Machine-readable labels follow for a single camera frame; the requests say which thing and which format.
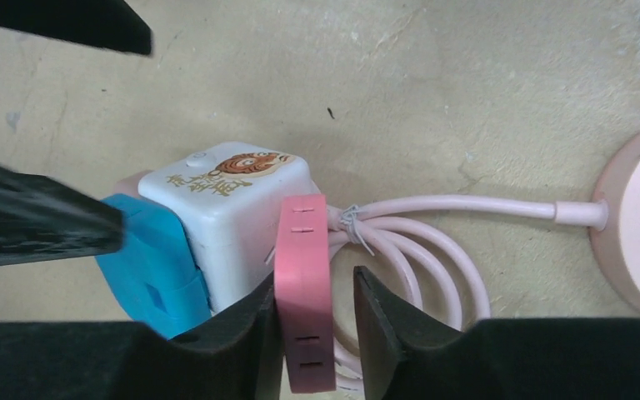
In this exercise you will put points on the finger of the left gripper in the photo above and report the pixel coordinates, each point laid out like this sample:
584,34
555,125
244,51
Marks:
105,24
43,220

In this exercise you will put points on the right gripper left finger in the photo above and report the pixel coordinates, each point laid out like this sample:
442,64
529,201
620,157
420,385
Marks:
235,355

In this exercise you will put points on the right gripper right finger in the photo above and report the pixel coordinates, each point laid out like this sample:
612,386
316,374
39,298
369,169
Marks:
406,354

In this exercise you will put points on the blue plug adapter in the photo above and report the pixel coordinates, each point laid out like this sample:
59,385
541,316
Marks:
153,276

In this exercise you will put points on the pink plug adapter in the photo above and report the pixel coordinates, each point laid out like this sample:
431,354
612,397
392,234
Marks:
303,293

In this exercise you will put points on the white cube power socket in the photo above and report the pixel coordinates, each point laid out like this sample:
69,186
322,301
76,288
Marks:
228,199

